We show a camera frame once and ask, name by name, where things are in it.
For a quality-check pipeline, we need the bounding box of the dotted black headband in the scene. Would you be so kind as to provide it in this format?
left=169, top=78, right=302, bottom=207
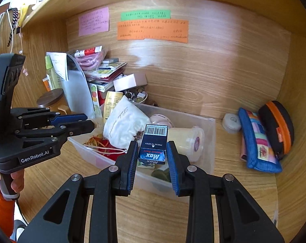
left=7, top=8, right=19, bottom=47

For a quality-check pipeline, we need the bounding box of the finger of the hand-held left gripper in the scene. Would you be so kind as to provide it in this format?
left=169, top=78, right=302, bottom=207
left=14, top=120, right=95, bottom=144
left=11, top=107, right=88, bottom=129

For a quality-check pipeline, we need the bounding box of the red cloth item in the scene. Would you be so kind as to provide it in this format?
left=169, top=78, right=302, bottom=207
left=83, top=136, right=128, bottom=163

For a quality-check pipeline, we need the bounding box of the brown jar with wooden lid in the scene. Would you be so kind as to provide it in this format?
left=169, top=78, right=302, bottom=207
left=37, top=88, right=72, bottom=115

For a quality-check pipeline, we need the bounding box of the fruit printed box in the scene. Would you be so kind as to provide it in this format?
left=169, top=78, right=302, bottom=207
left=88, top=82, right=101, bottom=118

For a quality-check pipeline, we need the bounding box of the white printed paper sheet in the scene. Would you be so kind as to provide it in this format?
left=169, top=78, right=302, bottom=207
left=46, top=52, right=69, bottom=81

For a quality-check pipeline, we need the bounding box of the green paper note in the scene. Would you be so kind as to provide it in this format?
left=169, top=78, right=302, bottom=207
left=121, top=10, right=171, bottom=21

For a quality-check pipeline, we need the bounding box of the person's left hand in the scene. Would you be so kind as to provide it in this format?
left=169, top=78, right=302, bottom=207
left=0, top=164, right=25, bottom=195

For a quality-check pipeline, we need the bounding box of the black case with orange zipper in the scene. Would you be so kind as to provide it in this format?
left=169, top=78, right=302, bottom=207
left=258, top=100, right=294, bottom=160

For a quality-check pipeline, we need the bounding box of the stack of books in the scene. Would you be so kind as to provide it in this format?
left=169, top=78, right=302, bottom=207
left=85, top=58, right=127, bottom=93

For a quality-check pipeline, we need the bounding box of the white drawstring pouch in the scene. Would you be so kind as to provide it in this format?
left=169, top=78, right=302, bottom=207
left=102, top=95, right=151, bottom=150

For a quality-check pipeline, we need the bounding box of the pink paper note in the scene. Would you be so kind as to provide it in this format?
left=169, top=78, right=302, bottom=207
left=78, top=7, right=110, bottom=37

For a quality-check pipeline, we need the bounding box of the green bottle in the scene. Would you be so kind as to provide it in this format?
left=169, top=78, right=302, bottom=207
left=45, top=55, right=58, bottom=90

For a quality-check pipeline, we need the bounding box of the pink coiled cord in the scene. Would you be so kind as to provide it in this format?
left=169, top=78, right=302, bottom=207
left=75, top=49, right=108, bottom=71

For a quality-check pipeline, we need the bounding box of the blue staple box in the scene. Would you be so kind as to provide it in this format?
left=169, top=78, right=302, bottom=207
left=138, top=124, right=169, bottom=166

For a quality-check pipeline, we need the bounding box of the clear plastic storage box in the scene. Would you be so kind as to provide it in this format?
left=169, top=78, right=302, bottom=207
left=68, top=102, right=216, bottom=195

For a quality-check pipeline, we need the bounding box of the glass bowl of trinkets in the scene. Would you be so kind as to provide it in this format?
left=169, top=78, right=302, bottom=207
left=124, top=87, right=148, bottom=104

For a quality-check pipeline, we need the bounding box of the cream cotton pad pack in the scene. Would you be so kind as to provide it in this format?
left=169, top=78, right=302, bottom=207
left=168, top=126, right=205, bottom=163

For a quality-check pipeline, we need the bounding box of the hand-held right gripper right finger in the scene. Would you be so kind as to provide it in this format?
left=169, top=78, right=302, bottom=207
left=166, top=140, right=285, bottom=243

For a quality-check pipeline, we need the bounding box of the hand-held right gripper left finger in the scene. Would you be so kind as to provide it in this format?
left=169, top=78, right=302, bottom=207
left=18, top=140, right=139, bottom=243

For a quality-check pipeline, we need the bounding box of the translucent white folder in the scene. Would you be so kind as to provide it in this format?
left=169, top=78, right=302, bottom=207
left=61, top=53, right=95, bottom=119

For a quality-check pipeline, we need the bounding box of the wooden desktop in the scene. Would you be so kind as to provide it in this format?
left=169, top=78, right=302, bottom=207
left=15, top=104, right=278, bottom=243

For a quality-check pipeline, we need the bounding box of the small white cardboard box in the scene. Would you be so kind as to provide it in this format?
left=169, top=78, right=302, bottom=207
left=113, top=73, right=148, bottom=92

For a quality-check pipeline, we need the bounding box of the orange paper note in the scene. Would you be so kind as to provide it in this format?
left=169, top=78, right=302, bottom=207
left=117, top=19, right=189, bottom=43

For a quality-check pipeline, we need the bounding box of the cream cosmetic tube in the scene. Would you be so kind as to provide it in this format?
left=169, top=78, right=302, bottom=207
left=103, top=91, right=124, bottom=119

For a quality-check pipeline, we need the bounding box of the red white packet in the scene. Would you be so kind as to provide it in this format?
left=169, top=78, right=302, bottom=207
left=74, top=46, right=103, bottom=58

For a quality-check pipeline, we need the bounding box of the white round jar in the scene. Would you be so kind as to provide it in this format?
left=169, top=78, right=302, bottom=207
left=222, top=113, right=242, bottom=134

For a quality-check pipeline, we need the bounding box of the person's left forearm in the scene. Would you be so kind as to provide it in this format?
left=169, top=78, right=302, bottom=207
left=0, top=178, right=15, bottom=238

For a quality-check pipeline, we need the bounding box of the yellow hanging item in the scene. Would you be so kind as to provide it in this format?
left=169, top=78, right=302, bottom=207
left=19, top=4, right=29, bottom=26

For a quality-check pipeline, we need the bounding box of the pink round desk vacuum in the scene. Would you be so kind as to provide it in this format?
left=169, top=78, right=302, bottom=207
left=150, top=114, right=174, bottom=130

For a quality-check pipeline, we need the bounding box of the black chair part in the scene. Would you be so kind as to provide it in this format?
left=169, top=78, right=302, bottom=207
left=13, top=223, right=27, bottom=241

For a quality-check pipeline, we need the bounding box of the blue patchwork pouch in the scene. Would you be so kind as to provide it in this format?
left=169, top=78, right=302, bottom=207
left=238, top=108, right=282, bottom=174

